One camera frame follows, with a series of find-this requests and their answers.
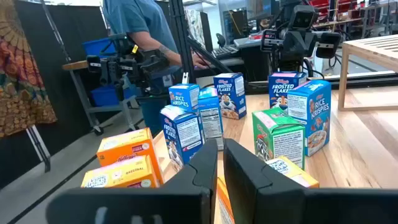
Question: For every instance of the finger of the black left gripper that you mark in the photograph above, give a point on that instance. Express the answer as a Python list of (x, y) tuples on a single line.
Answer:
[(270, 40), (329, 45)]

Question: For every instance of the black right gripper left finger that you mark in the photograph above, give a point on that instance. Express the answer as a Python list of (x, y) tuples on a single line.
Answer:
[(192, 193)]

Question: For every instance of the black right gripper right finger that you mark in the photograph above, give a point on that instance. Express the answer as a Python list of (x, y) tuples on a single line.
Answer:
[(258, 199)]

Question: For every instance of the orange Mini-Wheats cereal box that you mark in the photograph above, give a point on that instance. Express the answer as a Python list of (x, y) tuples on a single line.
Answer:
[(118, 174), (292, 171), (124, 146)]

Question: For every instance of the green Apple Jacks cereal box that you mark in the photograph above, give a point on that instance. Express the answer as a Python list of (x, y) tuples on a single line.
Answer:
[(276, 137)]

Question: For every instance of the blue Rice Krispies cereal box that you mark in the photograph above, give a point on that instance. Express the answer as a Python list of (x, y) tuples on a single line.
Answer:
[(183, 96), (211, 121), (311, 115)]

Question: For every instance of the person's forearm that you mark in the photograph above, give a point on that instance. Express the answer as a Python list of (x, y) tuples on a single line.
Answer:
[(161, 49)]

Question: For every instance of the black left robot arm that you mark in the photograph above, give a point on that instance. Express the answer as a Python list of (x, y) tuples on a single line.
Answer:
[(298, 66)]

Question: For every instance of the black teleoperation robot arm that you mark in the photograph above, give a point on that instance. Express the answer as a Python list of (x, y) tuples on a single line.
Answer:
[(124, 67)]

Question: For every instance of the wooden slatted shelf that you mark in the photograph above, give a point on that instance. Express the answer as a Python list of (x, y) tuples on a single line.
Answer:
[(373, 49)]

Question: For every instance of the blue Frosted Flakes cereal box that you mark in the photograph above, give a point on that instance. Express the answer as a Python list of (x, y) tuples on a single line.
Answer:
[(281, 88), (180, 137), (230, 96)]

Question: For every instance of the black computer monitor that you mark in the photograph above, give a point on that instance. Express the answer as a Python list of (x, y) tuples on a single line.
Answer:
[(234, 25)]

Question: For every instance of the black computer keyboard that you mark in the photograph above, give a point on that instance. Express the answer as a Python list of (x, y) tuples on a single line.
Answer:
[(225, 51)]

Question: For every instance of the person's hand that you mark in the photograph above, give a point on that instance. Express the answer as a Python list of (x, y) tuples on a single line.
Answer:
[(200, 61)]

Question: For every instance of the blue plastic bin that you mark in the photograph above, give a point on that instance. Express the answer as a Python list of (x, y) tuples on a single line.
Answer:
[(96, 46), (105, 96)]

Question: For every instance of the person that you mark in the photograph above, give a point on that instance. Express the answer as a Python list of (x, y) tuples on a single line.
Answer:
[(140, 18)]

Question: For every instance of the grey rolling cart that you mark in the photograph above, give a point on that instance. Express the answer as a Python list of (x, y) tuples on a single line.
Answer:
[(90, 109)]

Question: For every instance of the grey metal stand leg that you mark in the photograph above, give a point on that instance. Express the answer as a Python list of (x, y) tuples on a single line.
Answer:
[(38, 146)]

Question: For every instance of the black partition panel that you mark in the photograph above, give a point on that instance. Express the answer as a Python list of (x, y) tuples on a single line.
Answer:
[(68, 37)]

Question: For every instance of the patterned orange tapestry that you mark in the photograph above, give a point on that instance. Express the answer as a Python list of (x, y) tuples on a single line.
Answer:
[(18, 77)]

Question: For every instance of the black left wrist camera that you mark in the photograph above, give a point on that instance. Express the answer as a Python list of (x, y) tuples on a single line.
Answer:
[(302, 17)]

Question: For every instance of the black metal table frame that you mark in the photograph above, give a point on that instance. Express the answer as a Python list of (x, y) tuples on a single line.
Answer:
[(367, 83)]

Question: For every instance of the black metal gantry post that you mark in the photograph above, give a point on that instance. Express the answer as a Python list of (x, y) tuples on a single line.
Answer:
[(182, 31)]

